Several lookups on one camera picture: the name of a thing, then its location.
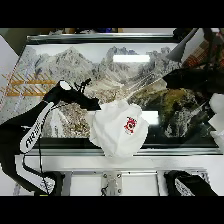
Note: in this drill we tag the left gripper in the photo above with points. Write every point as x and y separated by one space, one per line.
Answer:
87 102

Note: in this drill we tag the white T-shirt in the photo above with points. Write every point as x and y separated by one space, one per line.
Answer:
116 131

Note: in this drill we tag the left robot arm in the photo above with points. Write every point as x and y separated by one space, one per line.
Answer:
33 130

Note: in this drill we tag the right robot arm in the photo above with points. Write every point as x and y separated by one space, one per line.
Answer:
193 80

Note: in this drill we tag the white garment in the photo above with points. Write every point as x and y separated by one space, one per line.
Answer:
196 40
218 106

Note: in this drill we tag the silver frame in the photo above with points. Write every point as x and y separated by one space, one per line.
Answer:
112 181

